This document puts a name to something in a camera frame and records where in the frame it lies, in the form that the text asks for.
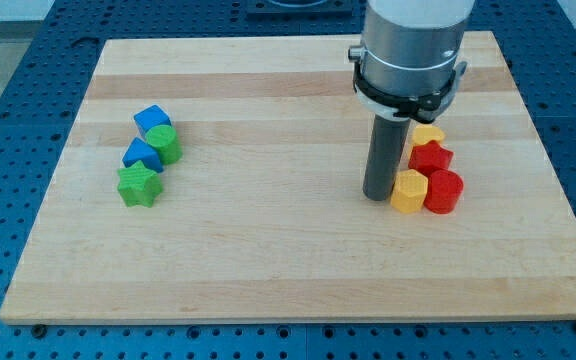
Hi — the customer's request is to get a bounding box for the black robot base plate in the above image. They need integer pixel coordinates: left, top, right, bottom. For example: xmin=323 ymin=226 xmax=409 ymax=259
xmin=246 ymin=0 xmax=353 ymax=17

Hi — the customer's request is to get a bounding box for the green cylinder block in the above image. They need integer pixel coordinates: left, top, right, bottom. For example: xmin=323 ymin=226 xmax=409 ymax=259
xmin=146 ymin=125 xmax=183 ymax=165

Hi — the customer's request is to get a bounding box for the blue triangle block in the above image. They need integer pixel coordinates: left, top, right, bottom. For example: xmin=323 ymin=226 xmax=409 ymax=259
xmin=122 ymin=137 xmax=164 ymax=173

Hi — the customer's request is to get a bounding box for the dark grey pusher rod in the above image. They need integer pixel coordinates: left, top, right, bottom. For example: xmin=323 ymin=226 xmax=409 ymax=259
xmin=363 ymin=116 xmax=410 ymax=201

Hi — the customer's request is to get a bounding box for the red cylinder block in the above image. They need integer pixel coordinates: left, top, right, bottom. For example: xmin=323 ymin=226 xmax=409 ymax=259
xmin=424 ymin=170 xmax=464 ymax=214

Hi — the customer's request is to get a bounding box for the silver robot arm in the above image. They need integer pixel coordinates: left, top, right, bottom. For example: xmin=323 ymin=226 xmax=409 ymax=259
xmin=348 ymin=0 xmax=475 ymax=124

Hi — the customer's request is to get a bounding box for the red star block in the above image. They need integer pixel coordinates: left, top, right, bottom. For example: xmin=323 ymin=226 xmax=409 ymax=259
xmin=408 ymin=141 xmax=454 ymax=176

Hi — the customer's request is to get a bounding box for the yellow heart block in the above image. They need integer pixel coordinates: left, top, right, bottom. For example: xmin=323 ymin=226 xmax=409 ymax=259
xmin=411 ymin=124 xmax=446 ymax=146

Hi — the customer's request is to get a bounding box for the wooden board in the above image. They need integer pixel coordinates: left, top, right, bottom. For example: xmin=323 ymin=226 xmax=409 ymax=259
xmin=0 ymin=31 xmax=576 ymax=325

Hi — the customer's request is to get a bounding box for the blue cube block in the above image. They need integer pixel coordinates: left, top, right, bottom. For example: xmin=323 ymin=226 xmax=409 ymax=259
xmin=133 ymin=104 xmax=171 ymax=137

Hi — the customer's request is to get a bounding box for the green star block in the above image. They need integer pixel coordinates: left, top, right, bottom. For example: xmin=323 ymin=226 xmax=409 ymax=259
xmin=117 ymin=160 xmax=163 ymax=208

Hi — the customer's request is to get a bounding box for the yellow hexagon block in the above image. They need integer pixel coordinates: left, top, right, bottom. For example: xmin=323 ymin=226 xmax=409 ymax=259
xmin=390 ymin=169 xmax=429 ymax=214

